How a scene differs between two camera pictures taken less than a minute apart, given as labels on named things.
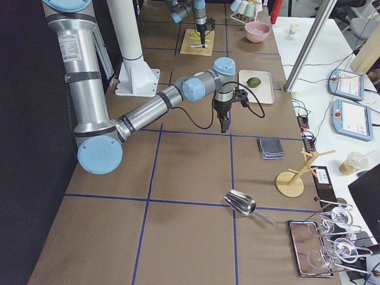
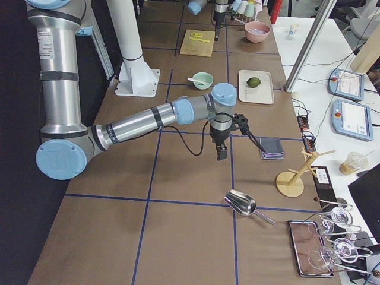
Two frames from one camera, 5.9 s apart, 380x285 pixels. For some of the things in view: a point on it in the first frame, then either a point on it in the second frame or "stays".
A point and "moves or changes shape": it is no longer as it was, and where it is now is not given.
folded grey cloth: [270, 148] stays
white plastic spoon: [206, 46] moves or changes shape
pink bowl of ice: [256, 31] stays
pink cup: [258, 6] stays
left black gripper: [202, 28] → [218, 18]
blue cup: [235, 5] stays
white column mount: [136, 77] stays
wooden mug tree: [290, 183] stays
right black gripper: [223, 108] → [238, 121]
